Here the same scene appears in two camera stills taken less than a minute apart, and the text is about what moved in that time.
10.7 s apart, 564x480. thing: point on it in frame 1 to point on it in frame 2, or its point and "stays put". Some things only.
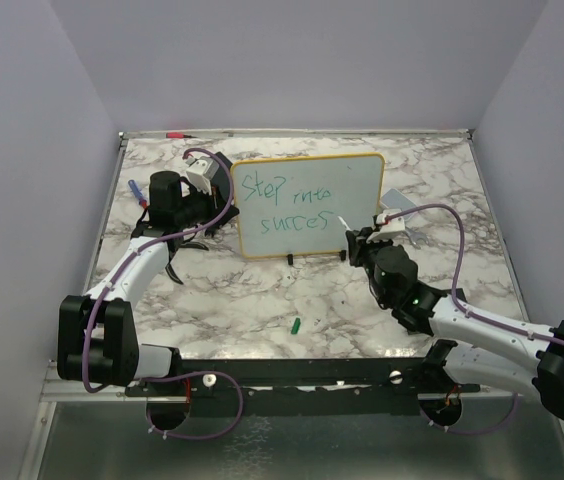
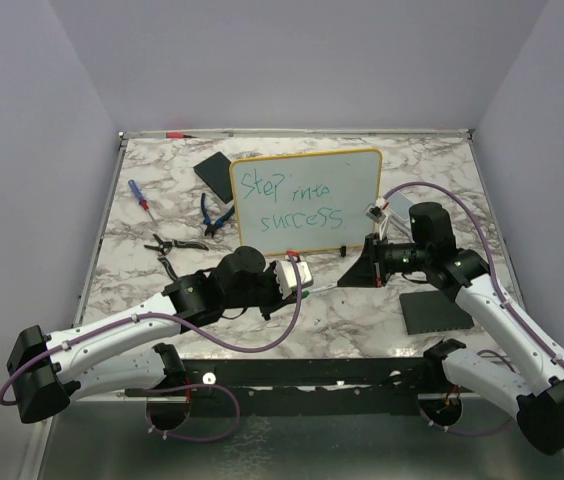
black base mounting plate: x=306 y=387 stays put
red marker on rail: x=178 y=135 stays put
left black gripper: x=214 y=200 to x=278 y=301
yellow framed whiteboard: x=289 y=206 stays put
